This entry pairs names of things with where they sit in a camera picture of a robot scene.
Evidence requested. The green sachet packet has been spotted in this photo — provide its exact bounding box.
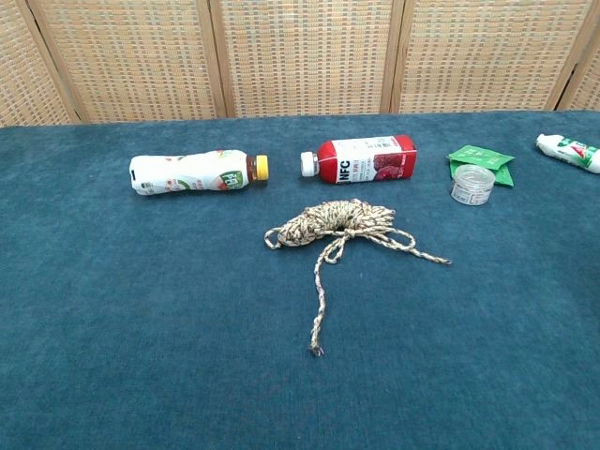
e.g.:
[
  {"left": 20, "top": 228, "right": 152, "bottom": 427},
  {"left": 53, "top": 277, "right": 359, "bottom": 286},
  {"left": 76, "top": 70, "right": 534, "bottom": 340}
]
[
  {"left": 446, "top": 144, "right": 516, "bottom": 175},
  {"left": 447, "top": 158, "right": 516, "bottom": 188}
]

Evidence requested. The blue carpet table cover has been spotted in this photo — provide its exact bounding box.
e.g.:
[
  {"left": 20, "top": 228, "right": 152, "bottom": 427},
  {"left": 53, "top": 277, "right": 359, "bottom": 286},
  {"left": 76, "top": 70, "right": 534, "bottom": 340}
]
[{"left": 0, "top": 110, "right": 600, "bottom": 450}]

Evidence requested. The white bottle yellow cap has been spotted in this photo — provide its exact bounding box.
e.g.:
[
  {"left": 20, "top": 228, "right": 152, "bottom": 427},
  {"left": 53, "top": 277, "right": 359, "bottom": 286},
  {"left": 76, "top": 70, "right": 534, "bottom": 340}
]
[{"left": 128, "top": 149, "right": 271, "bottom": 196}]

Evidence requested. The woven wicker screen panel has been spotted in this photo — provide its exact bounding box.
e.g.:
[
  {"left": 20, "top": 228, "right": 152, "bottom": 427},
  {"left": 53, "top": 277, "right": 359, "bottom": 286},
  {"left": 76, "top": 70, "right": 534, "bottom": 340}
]
[
  {"left": 556, "top": 0, "right": 600, "bottom": 113},
  {"left": 380, "top": 0, "right": 594, "bottom": 114},
  {"left": 196, "top": 0, "right": 407, "bottom": 118},
  {"left": 26, "top": 0, "right": 230, "bottom": 125},
  {"left": 0, "top": 0, "right": 82, "bottom": 128}
]

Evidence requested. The small white bottle green label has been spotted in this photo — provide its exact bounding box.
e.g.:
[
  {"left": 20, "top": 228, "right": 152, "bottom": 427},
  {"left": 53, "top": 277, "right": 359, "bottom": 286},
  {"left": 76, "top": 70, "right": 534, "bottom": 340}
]
[{"left": 535, "top": 133, "right": 600, "bottom": 175}]

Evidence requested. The small clear plastic jar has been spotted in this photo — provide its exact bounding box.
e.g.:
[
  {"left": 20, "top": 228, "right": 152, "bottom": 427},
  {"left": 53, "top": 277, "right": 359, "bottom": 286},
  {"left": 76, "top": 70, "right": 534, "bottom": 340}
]
[{"left": 450, "top": 163, "right": 497, "bottom": 205}]

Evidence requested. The red juice bottle white cap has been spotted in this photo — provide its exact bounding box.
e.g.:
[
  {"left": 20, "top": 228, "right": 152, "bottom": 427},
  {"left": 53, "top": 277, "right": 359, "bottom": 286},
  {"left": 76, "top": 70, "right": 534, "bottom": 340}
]
[{"left": 299, "top": 134, "right": 418, "bottom": 186}]

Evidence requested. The beige braided rope bundle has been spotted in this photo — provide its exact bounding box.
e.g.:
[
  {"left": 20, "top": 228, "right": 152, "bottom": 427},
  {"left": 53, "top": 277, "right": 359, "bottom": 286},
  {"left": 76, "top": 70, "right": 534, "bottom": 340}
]
[{"left": 263, "top": 198, "right": 453, "bottom": 357}]

